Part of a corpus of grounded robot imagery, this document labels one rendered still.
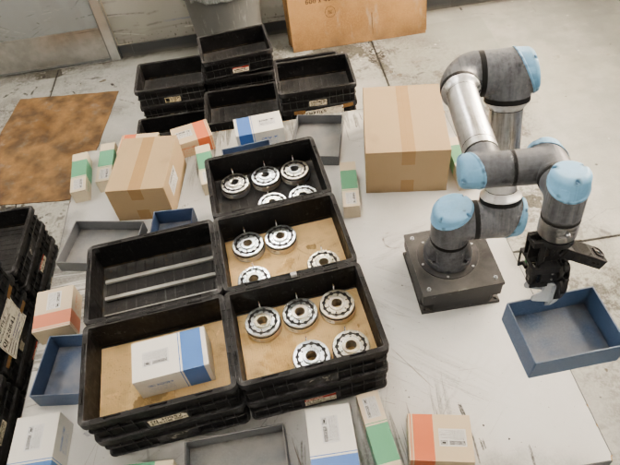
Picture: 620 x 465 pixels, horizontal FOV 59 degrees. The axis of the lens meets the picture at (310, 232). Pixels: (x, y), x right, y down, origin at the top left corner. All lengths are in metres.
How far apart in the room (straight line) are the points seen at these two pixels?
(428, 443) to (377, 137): 1.07
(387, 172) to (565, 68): 2.35
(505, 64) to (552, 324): 0.63
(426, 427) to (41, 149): 3.17
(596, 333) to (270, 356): 0.82
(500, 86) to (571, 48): 2.94
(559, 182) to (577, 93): 2.89
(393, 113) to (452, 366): 0.98
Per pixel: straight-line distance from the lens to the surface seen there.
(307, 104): 2.90
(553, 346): 1.35
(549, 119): 3.72
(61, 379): 1.91
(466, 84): 1.40
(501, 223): 1.64
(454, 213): 1.61
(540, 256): 1.21
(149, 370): 1.54
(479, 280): 1.75
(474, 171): 1.15
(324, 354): 1.53
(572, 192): 1.10
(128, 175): 2.17
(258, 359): 1.58
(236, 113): 3.14
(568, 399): 1.73
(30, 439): 1.75
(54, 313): 1.97
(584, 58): 4.33
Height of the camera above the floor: 2.20
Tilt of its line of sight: 49 degrees down
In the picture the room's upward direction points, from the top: 8 degrees counter-clockwise
